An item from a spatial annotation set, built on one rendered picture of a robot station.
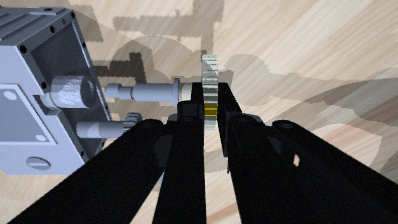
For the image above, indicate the grey camshaft with gear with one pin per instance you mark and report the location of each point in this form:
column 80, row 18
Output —
column 176, row 92

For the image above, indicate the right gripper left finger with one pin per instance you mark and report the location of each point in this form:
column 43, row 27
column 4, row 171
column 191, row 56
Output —
column 112, row 186

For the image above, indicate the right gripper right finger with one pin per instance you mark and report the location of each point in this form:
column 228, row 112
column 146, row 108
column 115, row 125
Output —
column 331, row 184

